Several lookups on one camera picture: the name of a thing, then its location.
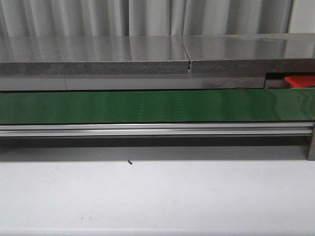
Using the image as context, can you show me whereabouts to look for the white pleated curtain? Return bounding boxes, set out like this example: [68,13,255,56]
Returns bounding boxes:
[0,0,293,37]

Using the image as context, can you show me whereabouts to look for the red plastic bin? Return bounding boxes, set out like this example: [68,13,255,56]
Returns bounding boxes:
[284,75,315,88]

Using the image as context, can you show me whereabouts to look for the green conveyor belt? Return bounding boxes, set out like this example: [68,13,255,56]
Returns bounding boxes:
[0,88,315,125]

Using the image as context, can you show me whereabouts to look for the grey stone counter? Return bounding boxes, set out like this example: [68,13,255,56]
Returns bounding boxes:
[0,33,315,91]

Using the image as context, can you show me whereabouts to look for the aluminium conveyor frame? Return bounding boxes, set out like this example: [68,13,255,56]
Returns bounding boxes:
[0,121,315,160]

